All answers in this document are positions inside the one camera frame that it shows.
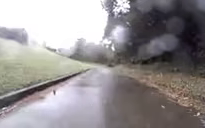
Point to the distant row of trees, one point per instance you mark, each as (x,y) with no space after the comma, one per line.
(86,51)

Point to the wet dark asphalt road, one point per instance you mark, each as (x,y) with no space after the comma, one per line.
(100,100)

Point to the wood of green trees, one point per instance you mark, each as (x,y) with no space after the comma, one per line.
(163,30)

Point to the grey stone kerb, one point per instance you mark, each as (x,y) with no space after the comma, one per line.
(30,90)

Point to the leaf-strewn grass verge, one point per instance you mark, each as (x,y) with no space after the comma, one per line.
(176,85)

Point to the grass lawn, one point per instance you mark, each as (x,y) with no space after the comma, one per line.
(23,66)

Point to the building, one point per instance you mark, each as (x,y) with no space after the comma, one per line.
(10,33)

